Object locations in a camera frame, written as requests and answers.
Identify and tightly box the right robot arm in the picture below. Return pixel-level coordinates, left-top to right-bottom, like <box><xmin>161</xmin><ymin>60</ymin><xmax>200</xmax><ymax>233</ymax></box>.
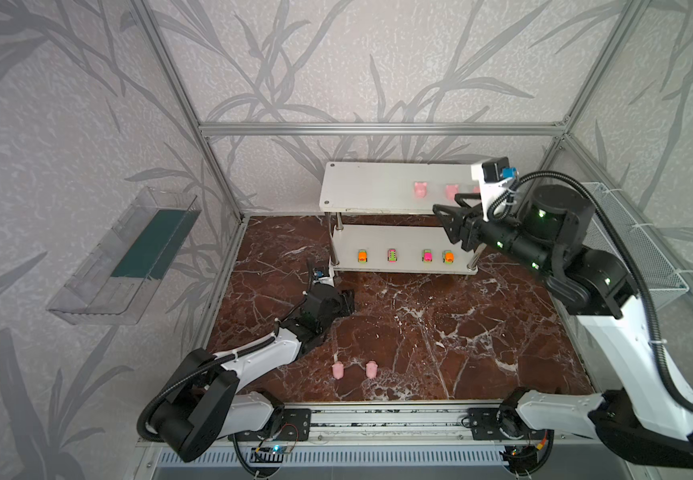
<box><xmin>433</xmin><ymin>183</ymin><xmax>693</xmax><ymax>469</ymax></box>

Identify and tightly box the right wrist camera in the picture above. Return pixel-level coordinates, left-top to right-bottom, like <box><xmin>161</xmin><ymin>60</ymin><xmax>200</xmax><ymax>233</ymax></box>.
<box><xmin>471</xmin><ymin>157</ymin><xmax>518</xmax><ymax>221</ymax></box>

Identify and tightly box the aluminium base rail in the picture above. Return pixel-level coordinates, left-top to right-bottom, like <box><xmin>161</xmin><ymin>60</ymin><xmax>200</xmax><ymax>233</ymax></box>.
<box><xmin>135</xmin><ymin>401</ymin><xmax>642</xmax><ymax>448</ymax></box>

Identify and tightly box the white two-tier shelf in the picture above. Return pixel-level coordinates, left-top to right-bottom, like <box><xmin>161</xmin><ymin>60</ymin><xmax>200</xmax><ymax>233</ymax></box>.
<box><xmin>320</xmin><ymin>162</ymin><xmax>483</xmax><ymax>275</ymax></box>

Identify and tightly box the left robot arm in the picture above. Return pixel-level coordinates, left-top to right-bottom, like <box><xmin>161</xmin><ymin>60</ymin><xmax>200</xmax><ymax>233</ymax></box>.
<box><xmin>136</xmin><ymin>282</ymin><xmax>356</xmax><ymax>462</ymax></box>

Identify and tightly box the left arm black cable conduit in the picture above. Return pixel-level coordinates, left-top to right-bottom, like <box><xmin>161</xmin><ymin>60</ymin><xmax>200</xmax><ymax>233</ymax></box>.
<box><xmin>135</xmin><ymin>257</ymin><xmax>324</xmax><ymax>443</ymax></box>

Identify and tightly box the pink toy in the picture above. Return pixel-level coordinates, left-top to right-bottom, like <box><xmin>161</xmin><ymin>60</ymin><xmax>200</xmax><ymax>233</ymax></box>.
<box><xmin>446</xmin><ymin>184</ymin><xmax>460</xmax><ymax>202</ymax></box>
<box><xmin>366</xmin><ymin>361</ymin><xmax>379</xmax><ymax>379</ymax></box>
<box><xmin>414</xmin><ymin>181</ymin><xmax>428</xmax><ymax>199</ymax></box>
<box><xmin>332</xmin><ymin>361</ymin><xmax>344</xmax><ymax>380</ymax></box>

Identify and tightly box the white wire mesh basket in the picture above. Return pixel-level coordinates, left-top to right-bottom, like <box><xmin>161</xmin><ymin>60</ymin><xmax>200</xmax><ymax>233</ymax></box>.
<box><xmin>583</xmin><ymin>182</ymin><xmax>690</xmax><ymax>332</ymax></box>

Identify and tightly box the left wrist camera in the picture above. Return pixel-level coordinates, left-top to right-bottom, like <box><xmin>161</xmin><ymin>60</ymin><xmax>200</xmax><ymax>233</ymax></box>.
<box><xmin>308</xmin><ymin>267</ymin><xmax>334</xmax><ymax>287</ymax></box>

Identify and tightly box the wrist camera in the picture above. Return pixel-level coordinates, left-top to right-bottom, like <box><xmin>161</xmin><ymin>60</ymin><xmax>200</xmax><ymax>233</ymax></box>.
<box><xmin>471</xmin><ymin>157</ymin><xmax>518</xmax><ymax>221</ymax></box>
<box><xmin>308</xmin><ymin>267</ymin><xmax>334</xmax><ymax>287</ymax></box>

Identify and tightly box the clear plastic wall bin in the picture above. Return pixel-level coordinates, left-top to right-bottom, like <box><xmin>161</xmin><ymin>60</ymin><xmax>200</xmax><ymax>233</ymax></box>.
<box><xmin>46</xmin><ymin>187</ymin><xmax>202</xmax><ymax>326</ymax></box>

